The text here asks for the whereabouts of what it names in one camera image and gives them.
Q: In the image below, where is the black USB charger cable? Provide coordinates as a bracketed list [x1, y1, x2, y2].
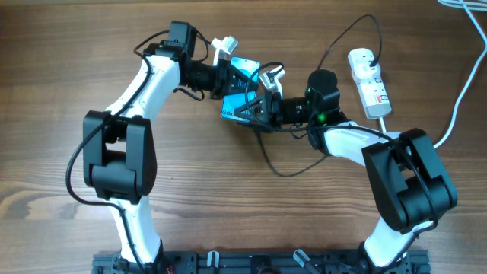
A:
[253, 14, 384, 178]

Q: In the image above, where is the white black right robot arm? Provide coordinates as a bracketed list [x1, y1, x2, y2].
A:
[232, 68, 458, 273]

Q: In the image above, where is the teal screen smartphone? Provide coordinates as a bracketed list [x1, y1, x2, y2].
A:
[221, 56, 260, 123]

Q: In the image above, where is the black camera cable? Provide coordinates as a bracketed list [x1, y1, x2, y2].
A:
[245, 62, 441, 233]
[65, 29, 212, 274]

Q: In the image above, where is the white power strip cord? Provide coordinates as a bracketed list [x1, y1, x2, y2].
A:
[378, 0, 487, 149]

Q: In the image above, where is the white power strip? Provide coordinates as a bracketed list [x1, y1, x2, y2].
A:
[348, 48, 392, 119]

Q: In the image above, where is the black right camera cable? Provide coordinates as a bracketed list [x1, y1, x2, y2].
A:
[245, 62, 441, 233]

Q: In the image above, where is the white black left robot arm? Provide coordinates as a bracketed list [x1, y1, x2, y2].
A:
[73, 21, 259, 273]

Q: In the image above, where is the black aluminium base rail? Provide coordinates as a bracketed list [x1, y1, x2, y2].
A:
[91, 250, 431, 274]

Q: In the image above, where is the black left camera cable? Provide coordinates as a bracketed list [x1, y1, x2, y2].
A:
[65, 29, 212, 274]

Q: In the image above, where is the white cables top right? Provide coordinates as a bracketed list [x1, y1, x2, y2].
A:
[436, 0, 487, 12]

